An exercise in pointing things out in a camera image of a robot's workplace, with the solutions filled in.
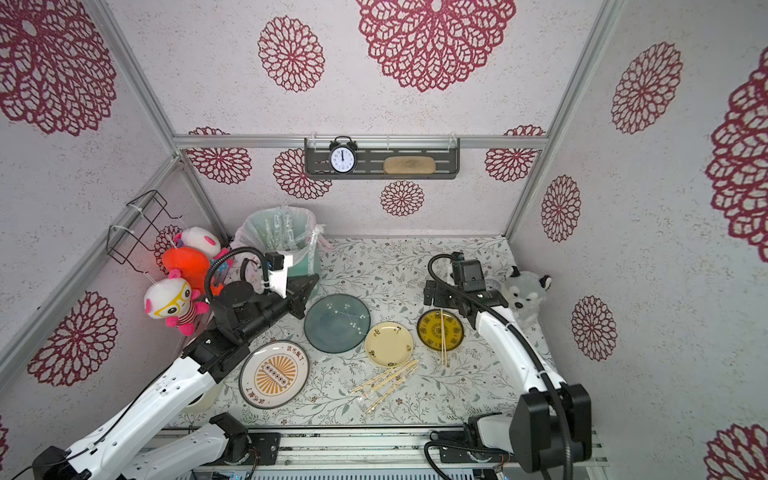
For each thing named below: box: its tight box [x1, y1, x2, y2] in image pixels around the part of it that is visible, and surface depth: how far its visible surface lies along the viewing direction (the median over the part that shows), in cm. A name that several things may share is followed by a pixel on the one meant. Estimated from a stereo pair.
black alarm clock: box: [329, 135, 358, 175], surface depth 92 cm
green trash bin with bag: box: [231, 206, 332, 275], surface depth 94 cm
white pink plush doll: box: [174, 226, 230, 260], surface depth 96 cm
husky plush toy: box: [502, 266, 552, 327], surface depth 83 cm
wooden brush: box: [383, 156, 436, 175], surface depth 92 cm
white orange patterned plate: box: [239, 340, 310, 410], surface depth 86 cm
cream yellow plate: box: [365, 321, 414, 367], surface depth 94 cm
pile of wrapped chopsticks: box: [349, 359, 419, 414], surface depth 87 cm
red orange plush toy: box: [162, 246, 210, 296], surface depth 89 cm
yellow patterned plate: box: [416, 309, 465, 351], surface depth 97 cm
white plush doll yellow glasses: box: [144, 278, 210, 336], surface depth 82 cm
